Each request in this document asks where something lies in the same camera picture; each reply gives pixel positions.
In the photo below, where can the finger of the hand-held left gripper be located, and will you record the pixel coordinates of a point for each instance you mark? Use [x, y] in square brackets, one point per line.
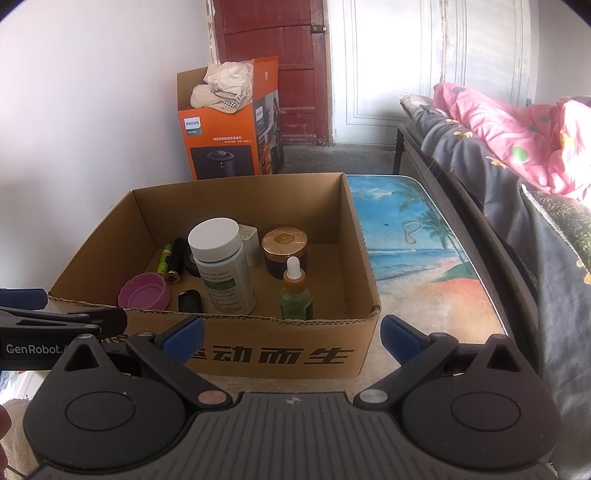
[27, 299]
[92, 323]

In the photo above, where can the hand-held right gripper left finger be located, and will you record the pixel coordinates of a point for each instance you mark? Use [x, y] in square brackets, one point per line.
[184, 341]

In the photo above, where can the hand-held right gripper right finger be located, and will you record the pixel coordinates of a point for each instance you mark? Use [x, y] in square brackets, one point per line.
[399, 339]

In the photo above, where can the small black device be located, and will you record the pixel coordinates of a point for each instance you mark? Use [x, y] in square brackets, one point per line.
[189, 300]

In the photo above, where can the white pill bottle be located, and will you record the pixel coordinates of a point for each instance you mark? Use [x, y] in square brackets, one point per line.
[221, 277]

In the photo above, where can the green dropper bottle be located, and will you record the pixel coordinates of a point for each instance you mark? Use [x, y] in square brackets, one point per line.
[295, 300]

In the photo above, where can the white charger plug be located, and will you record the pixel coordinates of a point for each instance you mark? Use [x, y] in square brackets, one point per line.
[251, 244]

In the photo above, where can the gold lid cream jar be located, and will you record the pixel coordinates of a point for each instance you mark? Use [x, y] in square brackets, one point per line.
[284, 244]

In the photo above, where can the brown cardboard box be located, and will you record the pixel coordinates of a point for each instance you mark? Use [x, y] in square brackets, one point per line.
[323, 207]

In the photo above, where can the person's left hand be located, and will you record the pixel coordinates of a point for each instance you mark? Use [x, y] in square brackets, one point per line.
[3, 422]

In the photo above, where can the beach print mat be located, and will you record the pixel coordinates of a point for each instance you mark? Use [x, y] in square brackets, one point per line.
[415, 277]

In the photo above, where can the white fluffy towel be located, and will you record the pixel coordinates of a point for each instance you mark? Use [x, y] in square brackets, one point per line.
[21, 429]

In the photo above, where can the black flashlight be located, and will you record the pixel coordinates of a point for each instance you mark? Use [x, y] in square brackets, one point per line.
[176, 263]

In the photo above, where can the green battery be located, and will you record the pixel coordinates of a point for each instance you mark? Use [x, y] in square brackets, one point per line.
[164, 261]

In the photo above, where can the grey blanket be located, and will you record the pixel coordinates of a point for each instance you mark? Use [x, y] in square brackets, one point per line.
[466, 157]

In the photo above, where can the olive floral blanket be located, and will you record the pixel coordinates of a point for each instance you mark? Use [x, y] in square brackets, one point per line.
[563, 217]

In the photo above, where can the orange appliance carton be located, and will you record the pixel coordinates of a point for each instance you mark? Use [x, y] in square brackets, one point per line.
[217, 138]

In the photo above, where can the pink floral quilt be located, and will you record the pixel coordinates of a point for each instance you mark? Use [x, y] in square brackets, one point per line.
[498, 129]

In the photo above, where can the beige cloth hat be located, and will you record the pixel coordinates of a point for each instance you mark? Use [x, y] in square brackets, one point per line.
[221, 87]

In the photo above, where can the white panelled door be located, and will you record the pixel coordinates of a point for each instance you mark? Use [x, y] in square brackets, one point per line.
[392, 69]

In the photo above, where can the red wooden door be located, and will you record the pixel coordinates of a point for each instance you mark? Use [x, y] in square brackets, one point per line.
[277, 46]

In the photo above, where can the black bed frame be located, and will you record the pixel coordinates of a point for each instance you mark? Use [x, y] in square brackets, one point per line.
[399, 147]

